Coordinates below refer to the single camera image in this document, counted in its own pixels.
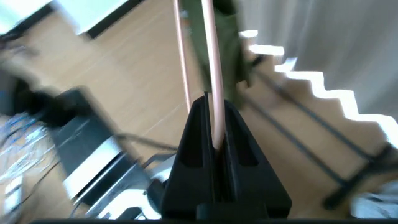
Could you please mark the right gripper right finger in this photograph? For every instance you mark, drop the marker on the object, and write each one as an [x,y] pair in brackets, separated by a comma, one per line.
[258,183]

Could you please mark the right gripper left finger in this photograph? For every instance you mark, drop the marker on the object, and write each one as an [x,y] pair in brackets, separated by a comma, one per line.
[189,183]

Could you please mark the pink clothes hanger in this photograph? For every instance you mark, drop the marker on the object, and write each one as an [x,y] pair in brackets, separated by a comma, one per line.
[214,77]

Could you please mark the green garment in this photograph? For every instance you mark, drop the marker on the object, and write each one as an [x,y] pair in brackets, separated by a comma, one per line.
[230,37]

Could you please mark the black clothes rack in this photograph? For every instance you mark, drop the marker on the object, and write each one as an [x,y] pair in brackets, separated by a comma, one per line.
[351,183]

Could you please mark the white curtain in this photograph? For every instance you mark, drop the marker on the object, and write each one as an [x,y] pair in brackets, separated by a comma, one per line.
[326,37]

